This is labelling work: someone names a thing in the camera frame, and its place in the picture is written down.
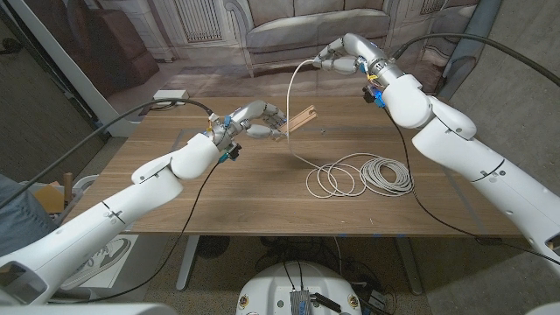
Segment brown cardboard piece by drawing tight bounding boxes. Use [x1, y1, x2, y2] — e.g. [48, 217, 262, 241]
[34, 181, 67, 214]

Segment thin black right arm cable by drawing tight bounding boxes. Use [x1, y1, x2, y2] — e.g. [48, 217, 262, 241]
[383, 108, 560, 267]

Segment brown wooden stick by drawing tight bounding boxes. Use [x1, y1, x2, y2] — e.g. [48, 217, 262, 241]
[63, 172, 74, 207]

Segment grey table leg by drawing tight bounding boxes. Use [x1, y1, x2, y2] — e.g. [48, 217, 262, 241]
[395, 237, 424, 296]

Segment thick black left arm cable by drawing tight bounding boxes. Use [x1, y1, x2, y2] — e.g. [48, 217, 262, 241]
[0, 97, 215, 209]

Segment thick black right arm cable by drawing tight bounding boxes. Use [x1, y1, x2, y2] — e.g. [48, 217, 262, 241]
[390, 32, 560, 87]

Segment white table leg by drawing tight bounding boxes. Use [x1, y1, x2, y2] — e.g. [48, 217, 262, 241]
[175, 235, 200, 292]

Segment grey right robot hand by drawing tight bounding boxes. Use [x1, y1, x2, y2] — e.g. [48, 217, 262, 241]
[312, 32, 406, 88]

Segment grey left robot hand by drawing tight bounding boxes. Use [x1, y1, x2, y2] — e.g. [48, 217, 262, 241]
[208, 99, 289, 152]

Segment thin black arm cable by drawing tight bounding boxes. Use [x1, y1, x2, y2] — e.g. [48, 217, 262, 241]
[383, 108, 560, 267]
[46, 161, 221, 305]

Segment white Ethernet cable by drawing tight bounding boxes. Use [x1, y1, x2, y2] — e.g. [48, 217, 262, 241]
[285, 59, 415, 200]

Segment silver finned electronics box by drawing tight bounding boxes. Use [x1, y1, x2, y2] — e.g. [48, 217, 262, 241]
[290, 289, 312, 315]

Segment sneaker printed white sheet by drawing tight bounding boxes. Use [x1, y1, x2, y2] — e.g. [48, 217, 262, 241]
[60, 234, 139, 290]

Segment grey rolled backdrop tube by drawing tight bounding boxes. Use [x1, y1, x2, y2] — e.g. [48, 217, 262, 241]
[437, 0, 504, 100]

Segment white slanted frame post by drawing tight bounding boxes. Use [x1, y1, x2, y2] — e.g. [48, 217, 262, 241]
[8, 0, 139, 137]

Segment white power strip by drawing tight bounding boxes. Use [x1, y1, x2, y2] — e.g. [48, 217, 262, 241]
[152, 89, 189, 106]

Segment printed sofa backdrop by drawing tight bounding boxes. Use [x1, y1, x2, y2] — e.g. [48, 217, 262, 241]
[19, 0, 482, 122]

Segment person in blue jeans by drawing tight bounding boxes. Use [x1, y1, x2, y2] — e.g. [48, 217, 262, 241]
[0, 174, 60, 257]

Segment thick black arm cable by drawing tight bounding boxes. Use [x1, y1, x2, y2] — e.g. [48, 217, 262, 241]
[0, 97, 215, 209]
[390, 32, 560, 87]

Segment white robot head edge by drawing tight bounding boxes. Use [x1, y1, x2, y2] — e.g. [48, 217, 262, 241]
[0, 303, 179, 315]

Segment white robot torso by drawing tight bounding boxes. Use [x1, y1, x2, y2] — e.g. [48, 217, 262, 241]
[235, 261, 363, 315]

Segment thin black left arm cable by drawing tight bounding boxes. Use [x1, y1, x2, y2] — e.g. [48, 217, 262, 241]
[46, 161, 221, 305]

